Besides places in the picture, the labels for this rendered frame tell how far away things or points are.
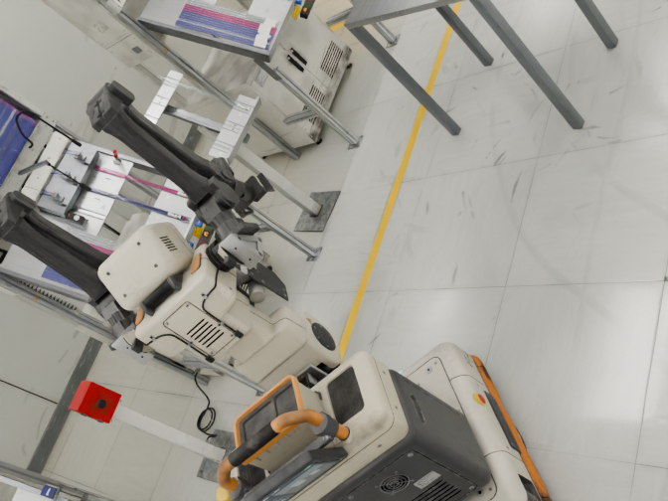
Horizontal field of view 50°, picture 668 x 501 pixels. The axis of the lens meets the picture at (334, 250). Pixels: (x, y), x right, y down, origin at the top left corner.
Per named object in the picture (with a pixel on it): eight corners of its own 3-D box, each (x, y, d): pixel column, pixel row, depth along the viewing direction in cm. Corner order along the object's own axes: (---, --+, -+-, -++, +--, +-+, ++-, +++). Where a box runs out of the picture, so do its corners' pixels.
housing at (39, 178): (80, 151, 341) (71, 135, 328) (31, 241, 322) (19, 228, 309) (65, 146, 342) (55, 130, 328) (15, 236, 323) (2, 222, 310)
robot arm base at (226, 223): (213, 254, 187) (244, 226, 183) (197, 231, 189) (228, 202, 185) (231, 255, 195) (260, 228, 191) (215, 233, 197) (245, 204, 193)
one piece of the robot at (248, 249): (263, 258, 187) (231, 234, 182) (250, 270, 188) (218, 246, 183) (262, 239, 195) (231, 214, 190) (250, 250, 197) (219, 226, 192)
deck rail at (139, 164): (213, 188, 334) (212, 181, 328) (212, 191, 333) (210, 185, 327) (74, 144, 341) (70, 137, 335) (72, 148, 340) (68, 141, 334)
